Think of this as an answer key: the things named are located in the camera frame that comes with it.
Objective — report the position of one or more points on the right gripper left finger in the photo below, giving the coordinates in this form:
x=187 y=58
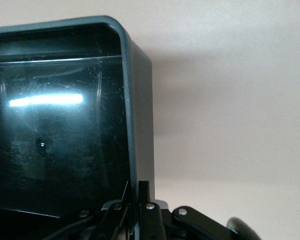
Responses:
x=115 y=220

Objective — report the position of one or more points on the black plastic box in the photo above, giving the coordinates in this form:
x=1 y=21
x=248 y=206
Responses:
x=65 y=125

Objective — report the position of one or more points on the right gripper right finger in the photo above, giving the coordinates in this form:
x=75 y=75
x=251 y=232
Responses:
x=152 y=220

